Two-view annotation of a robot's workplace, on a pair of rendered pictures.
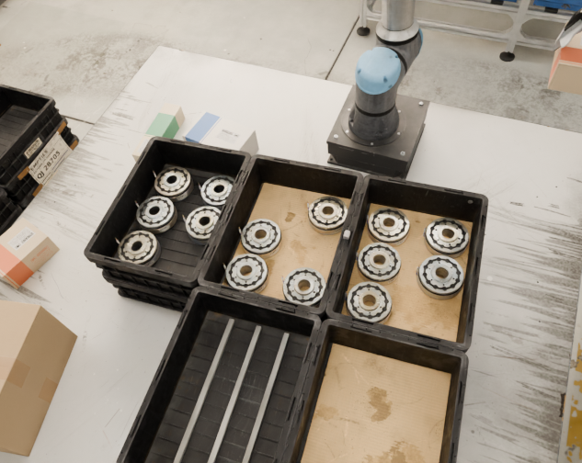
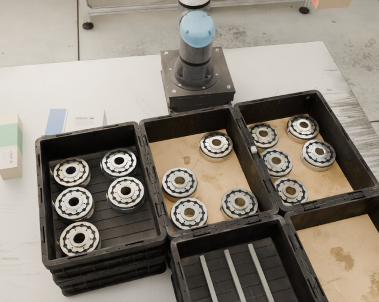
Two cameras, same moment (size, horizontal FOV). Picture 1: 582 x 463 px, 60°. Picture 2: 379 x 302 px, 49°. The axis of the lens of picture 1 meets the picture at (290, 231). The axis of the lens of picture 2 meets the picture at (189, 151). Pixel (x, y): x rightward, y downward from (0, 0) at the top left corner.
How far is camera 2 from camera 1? 55 cm
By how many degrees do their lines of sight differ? 25
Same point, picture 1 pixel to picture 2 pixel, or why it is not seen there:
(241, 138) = (97, 118)
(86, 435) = not seen: outside the picture
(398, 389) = (346, 241)
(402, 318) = (313, 193)
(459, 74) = (176, 38)
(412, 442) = not seen: outside the picture
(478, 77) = not seen: hidden behind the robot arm
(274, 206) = (169, 157)
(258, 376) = (251, 286)
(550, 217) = (331, 97)
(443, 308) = (331, 174)
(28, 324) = not seen: outside the picture
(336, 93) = (139, 64)
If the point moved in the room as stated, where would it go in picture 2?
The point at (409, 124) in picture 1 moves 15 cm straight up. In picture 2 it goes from (218, 66) to (223, 33)
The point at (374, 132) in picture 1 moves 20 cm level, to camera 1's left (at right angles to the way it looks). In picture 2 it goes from (203, 78) to (159, 102)
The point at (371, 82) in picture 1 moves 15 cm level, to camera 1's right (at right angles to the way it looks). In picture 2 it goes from (200, 37) to (233, 21)
